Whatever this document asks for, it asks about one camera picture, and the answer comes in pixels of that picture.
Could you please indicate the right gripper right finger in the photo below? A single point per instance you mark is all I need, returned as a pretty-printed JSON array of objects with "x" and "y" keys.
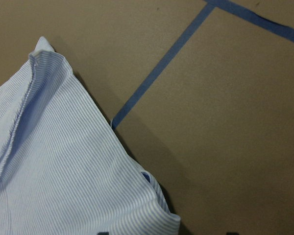
[{"x": 232, "y": 233}]

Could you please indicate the blue white striped shirt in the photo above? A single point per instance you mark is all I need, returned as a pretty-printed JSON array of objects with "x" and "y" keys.
[{"x": 63, "y": 170}]

